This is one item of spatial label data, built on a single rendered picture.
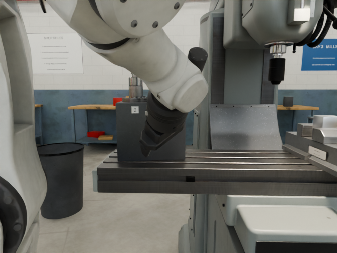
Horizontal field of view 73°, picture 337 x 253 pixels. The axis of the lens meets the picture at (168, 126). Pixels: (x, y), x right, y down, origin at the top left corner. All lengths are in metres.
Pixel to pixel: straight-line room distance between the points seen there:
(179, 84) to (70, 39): 5.25
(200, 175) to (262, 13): 0.49
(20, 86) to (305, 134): 0.82
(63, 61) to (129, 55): 5.32
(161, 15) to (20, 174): 0.25
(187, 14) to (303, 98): 2.98
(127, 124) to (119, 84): 4.39
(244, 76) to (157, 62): 0.93
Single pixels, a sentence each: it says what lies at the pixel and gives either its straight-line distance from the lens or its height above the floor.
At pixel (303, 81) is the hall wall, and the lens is 5.62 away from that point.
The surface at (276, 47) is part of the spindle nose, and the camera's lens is 0.81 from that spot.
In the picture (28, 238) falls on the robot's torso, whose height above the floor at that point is 0.93.
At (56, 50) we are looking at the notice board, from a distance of 5.63.
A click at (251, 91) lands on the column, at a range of 1.19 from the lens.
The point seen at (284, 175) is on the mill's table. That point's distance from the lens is 0.76.
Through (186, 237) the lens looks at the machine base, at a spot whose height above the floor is 0.20.
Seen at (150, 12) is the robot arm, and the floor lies 1.21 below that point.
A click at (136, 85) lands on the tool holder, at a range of 0.76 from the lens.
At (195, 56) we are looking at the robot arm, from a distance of 0.41.
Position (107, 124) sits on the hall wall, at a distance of 5.22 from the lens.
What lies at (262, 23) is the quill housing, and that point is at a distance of 0.76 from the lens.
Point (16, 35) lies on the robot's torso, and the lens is 0.41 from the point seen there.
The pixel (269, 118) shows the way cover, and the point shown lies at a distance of 1.19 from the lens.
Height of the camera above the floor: 1.16
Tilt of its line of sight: 9 degrees down
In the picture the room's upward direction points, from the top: straight up
